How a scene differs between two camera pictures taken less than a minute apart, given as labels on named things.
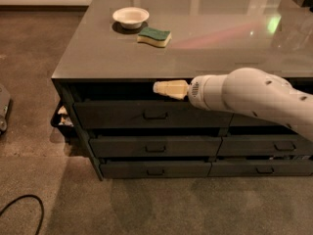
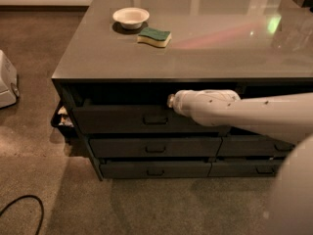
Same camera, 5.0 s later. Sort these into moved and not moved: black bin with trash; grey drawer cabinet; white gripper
Moved: white gripper
Not moved: grey drawer cabinet; black bin with trash
